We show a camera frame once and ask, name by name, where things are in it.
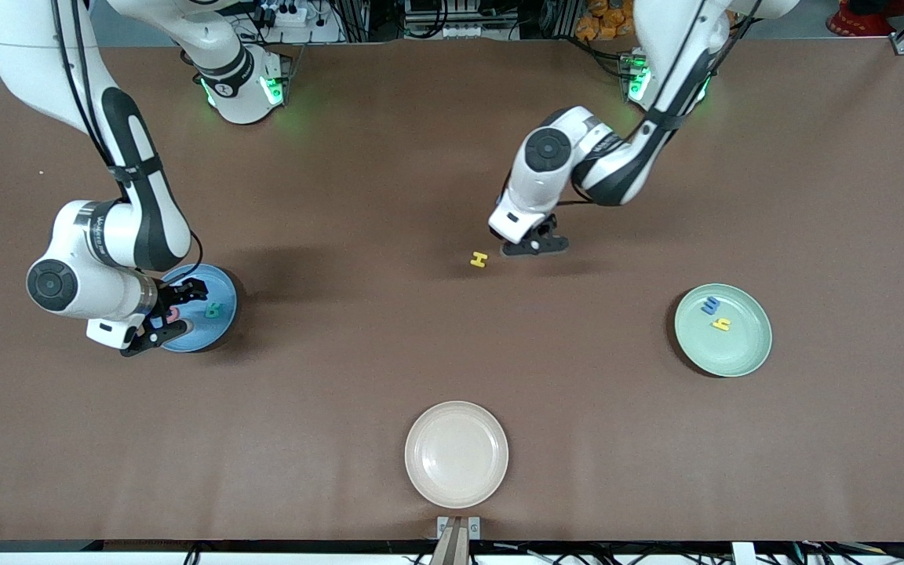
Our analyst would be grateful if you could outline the white power strip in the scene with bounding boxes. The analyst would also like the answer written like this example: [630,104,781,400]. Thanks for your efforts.
[252,0,343,44]

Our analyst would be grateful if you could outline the red object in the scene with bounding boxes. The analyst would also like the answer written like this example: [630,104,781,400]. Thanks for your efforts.
[827,0,904,38]

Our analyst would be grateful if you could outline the green plate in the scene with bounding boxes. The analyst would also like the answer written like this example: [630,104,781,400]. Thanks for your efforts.
[673,283,773,378]

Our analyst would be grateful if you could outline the beige plate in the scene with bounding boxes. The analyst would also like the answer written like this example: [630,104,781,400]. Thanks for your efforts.
[404,401,509,509]

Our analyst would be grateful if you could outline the black table edge rail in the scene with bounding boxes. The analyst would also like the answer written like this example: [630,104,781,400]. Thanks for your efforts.
[0,539,904,555]

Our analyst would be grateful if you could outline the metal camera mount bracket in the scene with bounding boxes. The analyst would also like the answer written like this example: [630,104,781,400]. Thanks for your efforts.
[436,516,482,565]

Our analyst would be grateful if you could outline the blue plate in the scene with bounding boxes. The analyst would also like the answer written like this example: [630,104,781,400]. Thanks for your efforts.
[156,264,239,353]

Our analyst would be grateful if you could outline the orange snack packs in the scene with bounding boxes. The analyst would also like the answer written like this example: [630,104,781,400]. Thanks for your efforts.
[576,0,637,42]

